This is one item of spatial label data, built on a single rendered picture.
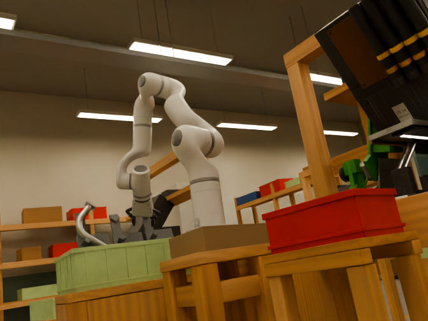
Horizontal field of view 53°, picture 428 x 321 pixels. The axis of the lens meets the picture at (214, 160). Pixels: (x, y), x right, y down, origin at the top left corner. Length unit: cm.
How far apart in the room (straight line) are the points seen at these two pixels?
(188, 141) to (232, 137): 895
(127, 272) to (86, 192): 667
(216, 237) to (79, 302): 61
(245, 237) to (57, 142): 729
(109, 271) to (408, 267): 115
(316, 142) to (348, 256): 137
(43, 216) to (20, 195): 77
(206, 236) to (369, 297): 63
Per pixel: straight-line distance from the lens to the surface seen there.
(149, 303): 186
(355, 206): 110
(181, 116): 180
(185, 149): 164
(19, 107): 876
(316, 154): 237
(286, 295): 126
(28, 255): 753
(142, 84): 193
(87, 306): 181
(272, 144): 1136
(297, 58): 254
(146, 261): 191
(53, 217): 769
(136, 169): 199
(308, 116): 242
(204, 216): 161
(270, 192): 806
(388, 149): 169
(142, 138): 202
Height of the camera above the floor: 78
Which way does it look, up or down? 15 degrees up
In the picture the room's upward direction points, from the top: 9 degrees counter-clockwise
